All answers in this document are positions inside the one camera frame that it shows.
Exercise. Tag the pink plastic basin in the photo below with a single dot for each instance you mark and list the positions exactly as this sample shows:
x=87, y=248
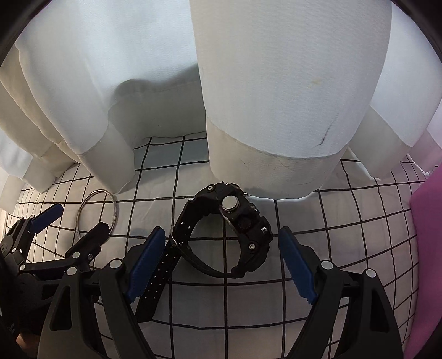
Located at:
x=428, y=259

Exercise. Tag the black-and-white checkered tablecloth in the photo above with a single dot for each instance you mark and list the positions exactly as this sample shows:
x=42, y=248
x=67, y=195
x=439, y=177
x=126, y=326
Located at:
x=241, y=310

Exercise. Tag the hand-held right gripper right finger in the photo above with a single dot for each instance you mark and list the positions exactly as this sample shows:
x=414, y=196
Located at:
x=297, y=265

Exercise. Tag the white curtain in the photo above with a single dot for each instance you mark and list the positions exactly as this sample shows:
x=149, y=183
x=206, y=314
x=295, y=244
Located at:
x=241, y=86

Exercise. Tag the large silver bangle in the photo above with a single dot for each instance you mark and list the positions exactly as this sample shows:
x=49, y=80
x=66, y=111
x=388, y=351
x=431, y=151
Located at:
x=115, y=207

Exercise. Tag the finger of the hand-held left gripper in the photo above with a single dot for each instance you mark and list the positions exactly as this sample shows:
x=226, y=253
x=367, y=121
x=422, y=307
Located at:
x=48, y=214
x=90, y=241

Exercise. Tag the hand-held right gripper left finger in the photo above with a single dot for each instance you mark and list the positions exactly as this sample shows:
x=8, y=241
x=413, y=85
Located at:
x=145, y=269

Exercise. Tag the black digital wristwatch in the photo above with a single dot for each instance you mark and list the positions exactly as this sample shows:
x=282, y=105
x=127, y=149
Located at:
x=248, y=224

